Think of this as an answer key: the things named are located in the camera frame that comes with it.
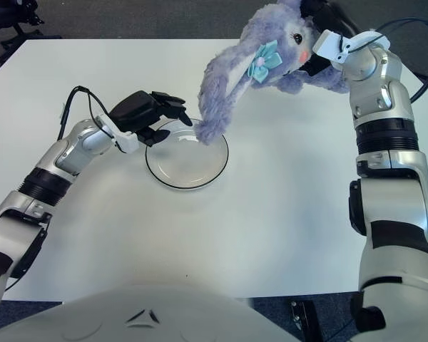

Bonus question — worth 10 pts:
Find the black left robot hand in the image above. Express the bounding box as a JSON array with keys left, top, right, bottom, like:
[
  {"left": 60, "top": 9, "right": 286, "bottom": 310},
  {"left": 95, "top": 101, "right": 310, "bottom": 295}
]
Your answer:
[{"left": 94, "top": 90, "right": 193, "bottom": 154}]

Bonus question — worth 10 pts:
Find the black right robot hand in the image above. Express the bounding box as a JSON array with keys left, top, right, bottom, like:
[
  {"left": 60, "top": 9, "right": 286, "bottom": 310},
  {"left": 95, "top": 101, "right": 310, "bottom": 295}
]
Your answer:
[{"left": 301, "top": 0, "right": 392, "bottom": 78}]

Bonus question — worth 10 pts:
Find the white plate black rim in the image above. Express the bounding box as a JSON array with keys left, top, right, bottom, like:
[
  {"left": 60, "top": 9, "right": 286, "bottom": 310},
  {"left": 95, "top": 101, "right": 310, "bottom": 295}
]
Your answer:
[{"left": 145, "top": 119, "right": 230, "bottom": 190}]

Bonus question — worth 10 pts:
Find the purple plush bunny doll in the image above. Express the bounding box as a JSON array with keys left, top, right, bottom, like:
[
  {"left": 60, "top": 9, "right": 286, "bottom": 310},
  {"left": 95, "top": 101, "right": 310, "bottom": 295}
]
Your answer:
[{"left": 193, "top": 0, "right": 350, "bottom": 146}]

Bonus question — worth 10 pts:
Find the silver robot torso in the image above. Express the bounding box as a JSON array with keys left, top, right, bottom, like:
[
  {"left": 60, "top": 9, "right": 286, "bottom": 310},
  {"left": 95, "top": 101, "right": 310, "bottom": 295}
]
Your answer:
[{"left": 0, "top": 284, "right": 300, "bottom": 342}]

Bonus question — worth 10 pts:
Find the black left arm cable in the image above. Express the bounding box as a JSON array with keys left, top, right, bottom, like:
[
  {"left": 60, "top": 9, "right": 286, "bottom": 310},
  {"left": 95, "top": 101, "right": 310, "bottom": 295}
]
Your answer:
[{"left": 3, "top": 85, "right": 114, "bottom": 291}]

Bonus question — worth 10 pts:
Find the black table bracket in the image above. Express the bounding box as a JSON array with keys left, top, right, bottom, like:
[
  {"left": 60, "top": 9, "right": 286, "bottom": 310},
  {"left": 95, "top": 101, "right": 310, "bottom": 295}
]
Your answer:
[{"left": 290, "top": 299, "right": 320, "bottom": 342}]

